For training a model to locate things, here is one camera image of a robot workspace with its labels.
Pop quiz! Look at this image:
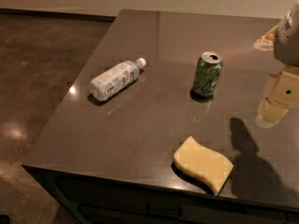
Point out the dark table cabinet base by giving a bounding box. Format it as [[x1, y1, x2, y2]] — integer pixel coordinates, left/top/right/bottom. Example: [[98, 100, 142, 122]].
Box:
[[24, 165, 299, 224]]

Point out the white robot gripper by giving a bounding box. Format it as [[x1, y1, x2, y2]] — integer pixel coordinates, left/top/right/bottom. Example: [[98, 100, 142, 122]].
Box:
[[255, 1, 299, 128]]

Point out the clear plastic water bottle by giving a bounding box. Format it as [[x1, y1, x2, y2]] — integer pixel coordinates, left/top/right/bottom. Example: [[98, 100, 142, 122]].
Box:
[[89, 58, 147, 102]]

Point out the green soda can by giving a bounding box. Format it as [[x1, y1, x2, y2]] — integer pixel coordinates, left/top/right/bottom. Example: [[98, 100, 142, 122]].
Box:
[[192, 51, 222, 98]]

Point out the yellow wavy sponge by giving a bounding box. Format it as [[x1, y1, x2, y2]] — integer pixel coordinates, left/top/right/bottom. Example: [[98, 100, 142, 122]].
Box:
[[173, 136, 234, 195]]

